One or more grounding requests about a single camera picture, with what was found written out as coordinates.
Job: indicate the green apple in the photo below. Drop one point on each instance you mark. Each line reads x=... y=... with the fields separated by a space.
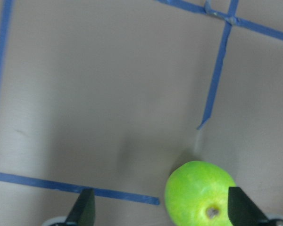
x=196 y=194

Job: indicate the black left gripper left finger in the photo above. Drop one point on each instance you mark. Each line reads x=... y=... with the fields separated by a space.
x=83 y=211

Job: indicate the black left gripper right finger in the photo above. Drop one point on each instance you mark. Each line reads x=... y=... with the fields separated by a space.
x=242 y=211

